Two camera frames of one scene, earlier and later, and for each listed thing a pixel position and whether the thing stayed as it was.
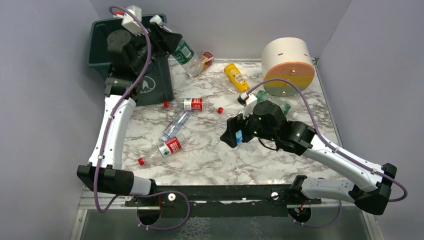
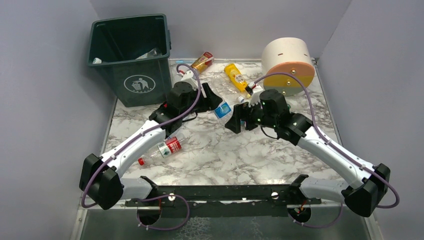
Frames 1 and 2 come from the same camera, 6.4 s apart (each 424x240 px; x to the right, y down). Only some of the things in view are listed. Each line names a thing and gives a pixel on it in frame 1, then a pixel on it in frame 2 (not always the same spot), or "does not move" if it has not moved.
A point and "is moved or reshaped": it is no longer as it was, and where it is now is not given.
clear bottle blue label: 239,137 → 224,112
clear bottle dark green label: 184,56 is moved or reshaped
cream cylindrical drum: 289,59 does not move
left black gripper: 165,40 → 205,100
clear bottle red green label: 166,148 does not move
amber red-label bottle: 206,59 does not move
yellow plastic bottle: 235,75 does not move
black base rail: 221,201 does not move
